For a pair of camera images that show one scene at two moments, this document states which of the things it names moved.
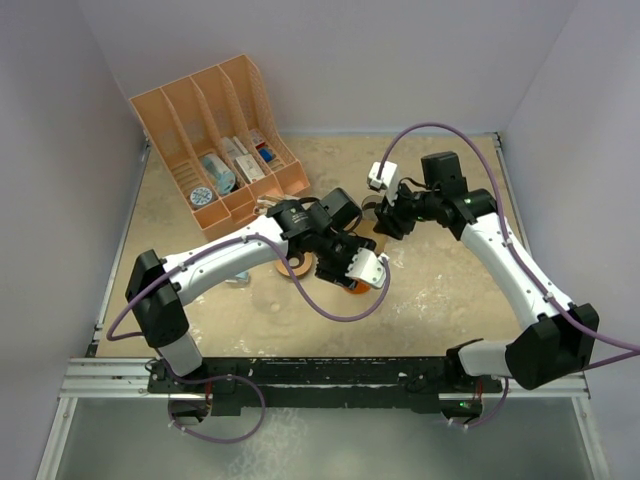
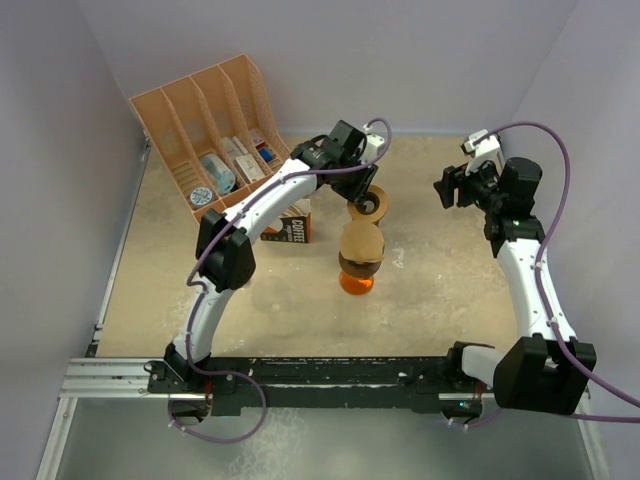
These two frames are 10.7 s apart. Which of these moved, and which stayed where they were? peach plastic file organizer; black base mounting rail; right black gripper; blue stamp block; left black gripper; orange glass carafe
Moved: right black gripper; left black gripper
Stayed: peach plastic file organizer; black base mounting rail; blue stamp block; orange glass carafe
